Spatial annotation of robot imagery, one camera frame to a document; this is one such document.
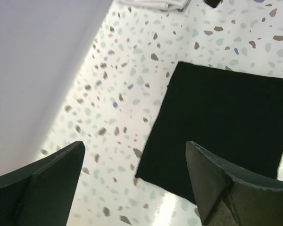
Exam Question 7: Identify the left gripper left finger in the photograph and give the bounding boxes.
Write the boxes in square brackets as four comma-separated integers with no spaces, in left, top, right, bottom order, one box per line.
[0,141,85,226]

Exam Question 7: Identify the black t shirt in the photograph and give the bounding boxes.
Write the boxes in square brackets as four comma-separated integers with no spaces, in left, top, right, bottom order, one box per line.
[135,62,283,202]

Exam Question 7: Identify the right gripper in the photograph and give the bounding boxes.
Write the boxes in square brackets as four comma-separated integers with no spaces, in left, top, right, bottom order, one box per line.
[203,0,223,8]

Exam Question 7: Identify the folded white t shirt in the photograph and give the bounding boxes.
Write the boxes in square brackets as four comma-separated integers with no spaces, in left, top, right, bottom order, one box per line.
[119,0,190,11]

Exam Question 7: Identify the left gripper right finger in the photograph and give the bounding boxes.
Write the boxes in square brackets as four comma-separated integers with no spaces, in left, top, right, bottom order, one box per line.
[185,141,283,226]

